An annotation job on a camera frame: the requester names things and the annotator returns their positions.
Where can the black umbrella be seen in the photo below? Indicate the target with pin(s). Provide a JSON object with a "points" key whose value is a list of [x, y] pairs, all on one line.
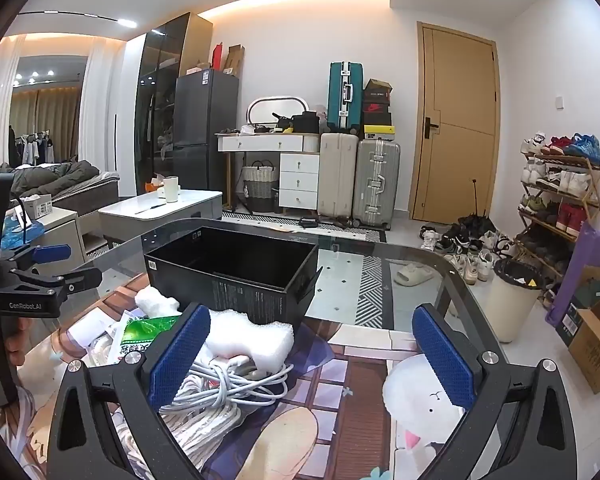
{"points": [[475, 222]]}

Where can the teal suitcase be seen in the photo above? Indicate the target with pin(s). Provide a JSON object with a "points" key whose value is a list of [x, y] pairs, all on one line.
{"points": [[345, 100]]}

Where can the dark grey fridge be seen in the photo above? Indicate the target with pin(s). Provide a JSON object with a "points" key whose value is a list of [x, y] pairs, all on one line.
{"points": [[205, 125]]}

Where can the yellow and black shoe box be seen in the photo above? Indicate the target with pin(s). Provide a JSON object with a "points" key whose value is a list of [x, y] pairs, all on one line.
{"points": [[380, 134]]}

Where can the printed cartoon mat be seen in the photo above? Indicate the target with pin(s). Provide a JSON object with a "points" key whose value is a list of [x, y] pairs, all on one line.
{"points": [[350, 390]]}

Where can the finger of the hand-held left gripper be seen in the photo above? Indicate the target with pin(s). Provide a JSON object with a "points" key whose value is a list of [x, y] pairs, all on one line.
{"points": [[80, 278], [50, 253]]}

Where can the dark jacket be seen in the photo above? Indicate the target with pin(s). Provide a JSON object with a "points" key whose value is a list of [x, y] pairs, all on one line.
{"points": [[45, 177]]}

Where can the flat cardboard pieces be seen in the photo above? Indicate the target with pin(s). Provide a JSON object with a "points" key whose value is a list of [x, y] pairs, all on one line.
{"points": [[234, 60]]}

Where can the red and black shoe box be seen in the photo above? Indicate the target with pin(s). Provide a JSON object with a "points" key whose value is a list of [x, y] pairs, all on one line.
{"points": [[375, 108]]}

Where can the white dressing table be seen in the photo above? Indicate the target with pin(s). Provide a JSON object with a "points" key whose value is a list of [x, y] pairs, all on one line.
{"points": [[300, 180]]}

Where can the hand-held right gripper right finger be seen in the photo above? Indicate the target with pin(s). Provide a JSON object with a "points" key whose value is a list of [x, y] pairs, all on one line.
{"points": [[442, 355]]}

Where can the plain black shoe box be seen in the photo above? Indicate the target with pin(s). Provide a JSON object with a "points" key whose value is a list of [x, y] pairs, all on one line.
{"points": [[377, 120]]}

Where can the beige suitcase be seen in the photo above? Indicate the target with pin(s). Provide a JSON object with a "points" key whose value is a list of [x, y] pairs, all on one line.
{"points": [[337, 175]]}

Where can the dark labelled shoe box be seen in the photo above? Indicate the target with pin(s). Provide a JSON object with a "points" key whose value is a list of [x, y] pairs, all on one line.
{"points": [[377, 97]]}

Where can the blue plastic bag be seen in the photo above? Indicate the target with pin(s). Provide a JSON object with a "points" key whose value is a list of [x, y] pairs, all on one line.
{"points": [[32, 232]]}

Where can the small cardboard box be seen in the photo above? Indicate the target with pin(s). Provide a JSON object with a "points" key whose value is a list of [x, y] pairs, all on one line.
{"points": [[198, 68]]}

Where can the white coffee table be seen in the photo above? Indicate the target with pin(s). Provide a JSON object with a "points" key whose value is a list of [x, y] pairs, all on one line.
{"points": [[180, 215]]}

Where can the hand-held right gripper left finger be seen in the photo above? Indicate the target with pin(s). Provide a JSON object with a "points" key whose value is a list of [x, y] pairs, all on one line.
{"points": [[180, 355]]}

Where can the white labelled box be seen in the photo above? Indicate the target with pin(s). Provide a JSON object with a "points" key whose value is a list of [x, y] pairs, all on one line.
{"points": [[37, 206]]}

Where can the grey side cabinet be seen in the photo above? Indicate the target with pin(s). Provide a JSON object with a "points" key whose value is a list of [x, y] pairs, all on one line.
{"points": [[60, 240]]}

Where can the beige trash bin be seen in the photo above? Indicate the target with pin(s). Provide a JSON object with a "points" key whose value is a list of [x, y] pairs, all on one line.
{"points": [[510, 305]]}

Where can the rack of hanging clothes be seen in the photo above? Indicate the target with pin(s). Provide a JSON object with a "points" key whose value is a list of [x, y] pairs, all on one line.
{"points": [[35, 147]]}

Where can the wooden door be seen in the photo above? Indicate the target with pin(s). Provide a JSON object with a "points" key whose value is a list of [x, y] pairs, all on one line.
{"points": [[460, 160]]}

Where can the grey sofa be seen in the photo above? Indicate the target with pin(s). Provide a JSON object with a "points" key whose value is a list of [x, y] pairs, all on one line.
{"points": [[90, 195]]}

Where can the orange tissue box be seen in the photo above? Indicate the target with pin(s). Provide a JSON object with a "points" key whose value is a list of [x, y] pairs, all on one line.
{"points": [[155, 184]]}

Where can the wooden shoe rack with shoes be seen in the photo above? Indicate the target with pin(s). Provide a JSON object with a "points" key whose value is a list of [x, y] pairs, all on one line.
{"points": [[570, 180]]}

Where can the black glass cabinet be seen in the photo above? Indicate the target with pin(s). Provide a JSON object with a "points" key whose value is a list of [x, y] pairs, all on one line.
{"points": [[155, 110]]}

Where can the silver suitcase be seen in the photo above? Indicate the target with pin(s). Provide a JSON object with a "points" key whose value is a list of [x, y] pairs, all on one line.
{"points": [[377, 185]]}

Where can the dark green box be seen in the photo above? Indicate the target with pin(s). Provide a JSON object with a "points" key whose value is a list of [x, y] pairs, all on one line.
{"points": [[572, 317]]}

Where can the small white foam lump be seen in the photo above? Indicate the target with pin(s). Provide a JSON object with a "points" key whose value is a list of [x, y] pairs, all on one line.
{"points": [[155, 302]]}

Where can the black cardboard box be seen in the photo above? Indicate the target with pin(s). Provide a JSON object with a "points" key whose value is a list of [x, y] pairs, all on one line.
{"points": [[260, 300]]}

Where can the open brown shoe box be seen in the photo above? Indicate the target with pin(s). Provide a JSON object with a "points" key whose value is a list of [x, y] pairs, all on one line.
{"points": [[377, 85]]}

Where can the open cardboard box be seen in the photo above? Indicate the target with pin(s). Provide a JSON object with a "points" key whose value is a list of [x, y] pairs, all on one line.
{"points": [[597, 350]]}

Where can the small black floor device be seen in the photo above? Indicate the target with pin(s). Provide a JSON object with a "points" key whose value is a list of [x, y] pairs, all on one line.
{"points": [[309, 222]]}

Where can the white curtain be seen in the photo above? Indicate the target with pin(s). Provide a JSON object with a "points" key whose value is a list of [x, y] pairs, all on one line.
{"points": [[102, 110]]}

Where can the large white foam sheet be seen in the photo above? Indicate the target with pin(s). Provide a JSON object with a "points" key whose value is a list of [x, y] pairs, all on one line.
{"points": [[250, 340]]}

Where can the grey plastic bag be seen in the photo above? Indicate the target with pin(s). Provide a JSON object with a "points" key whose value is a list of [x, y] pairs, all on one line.
{"points": [[322, 120]]}

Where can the thin dark pen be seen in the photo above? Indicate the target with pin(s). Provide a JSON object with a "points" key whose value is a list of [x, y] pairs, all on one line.
{"points": [[150, 208]]}

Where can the group of ceiling spotlights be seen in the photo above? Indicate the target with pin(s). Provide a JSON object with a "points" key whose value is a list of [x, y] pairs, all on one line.
{"points": [[126, 22]]}

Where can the woven laundry basket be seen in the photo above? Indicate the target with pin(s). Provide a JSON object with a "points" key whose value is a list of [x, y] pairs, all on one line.
{"points": [[260, 185]]}

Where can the black bag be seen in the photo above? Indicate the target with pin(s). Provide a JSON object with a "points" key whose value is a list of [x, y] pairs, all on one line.
{"points": [[305, 121]]}

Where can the pile of scattered shoes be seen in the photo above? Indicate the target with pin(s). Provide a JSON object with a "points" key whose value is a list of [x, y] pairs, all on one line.
{"points": [[465, 250]]}

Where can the purple fabric bag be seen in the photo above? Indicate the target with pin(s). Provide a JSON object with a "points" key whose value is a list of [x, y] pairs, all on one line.
{"points": [[580, 270]]}

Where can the white cup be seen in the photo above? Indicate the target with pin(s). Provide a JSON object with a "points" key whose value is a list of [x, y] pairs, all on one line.
{"points": [[171, 190]]}

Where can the beige slipper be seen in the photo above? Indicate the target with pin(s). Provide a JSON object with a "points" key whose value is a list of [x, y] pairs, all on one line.
{"points": [[412, 275]]}

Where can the oval white-framed mirror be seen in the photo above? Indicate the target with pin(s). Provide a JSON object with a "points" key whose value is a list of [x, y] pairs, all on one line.
{"points": [[275, 110]]}

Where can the green medicine packet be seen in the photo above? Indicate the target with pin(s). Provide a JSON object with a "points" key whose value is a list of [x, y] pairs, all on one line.
{"points": [[145, 332]]}

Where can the red paper bag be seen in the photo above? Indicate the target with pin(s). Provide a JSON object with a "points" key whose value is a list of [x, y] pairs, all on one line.
{"points": [[217, 57]]}

